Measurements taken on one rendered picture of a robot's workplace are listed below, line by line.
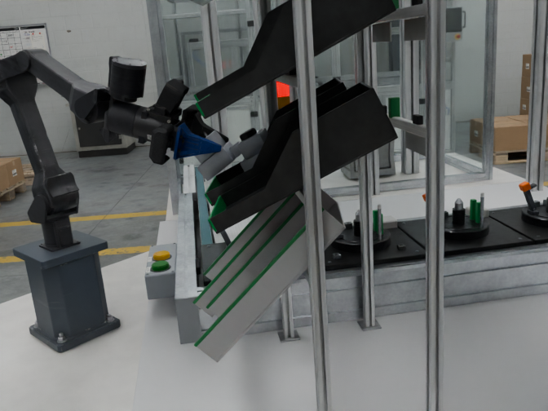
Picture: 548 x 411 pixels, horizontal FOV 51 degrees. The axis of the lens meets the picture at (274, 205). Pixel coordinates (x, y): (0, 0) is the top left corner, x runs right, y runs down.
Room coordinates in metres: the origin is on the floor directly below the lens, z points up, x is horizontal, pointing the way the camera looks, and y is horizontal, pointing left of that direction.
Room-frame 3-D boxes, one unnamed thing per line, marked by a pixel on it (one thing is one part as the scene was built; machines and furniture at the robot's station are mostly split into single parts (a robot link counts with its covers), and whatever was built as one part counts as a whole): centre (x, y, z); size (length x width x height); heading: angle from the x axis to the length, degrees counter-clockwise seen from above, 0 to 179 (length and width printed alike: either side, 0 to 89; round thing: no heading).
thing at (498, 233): (1.31, -0.44, 1.01); 0.24 x 0.24 x 0.13; 7
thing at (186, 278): (1.50, 0.24, 0.91); 0.89 x 0.06 x 0.11; 7
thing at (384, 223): (1.28, -0.20, 1.01); 0.24 x 0.24 x 0.13; 7
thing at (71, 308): (1.16, 0.46, 0.96); 0.15 x 0.15 x 0.20; 45
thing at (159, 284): (1.30, 0.28, 0.93); 0.21 x 0.07 x 0.06; 7
